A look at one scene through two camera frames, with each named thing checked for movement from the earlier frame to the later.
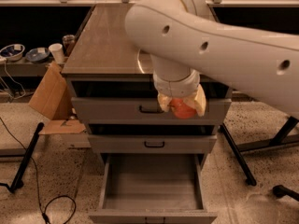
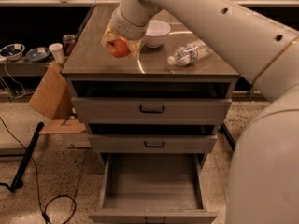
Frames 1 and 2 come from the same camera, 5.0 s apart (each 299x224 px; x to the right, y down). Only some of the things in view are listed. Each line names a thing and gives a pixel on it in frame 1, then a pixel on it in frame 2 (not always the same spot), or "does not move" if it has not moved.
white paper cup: (56, 49) does not move
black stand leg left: (19, 176) does not move
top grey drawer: (144, 111) does not move
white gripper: (176, 88) to (128, 27)
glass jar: (68, 40) does not move
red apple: (181, 109) to (119, 47)
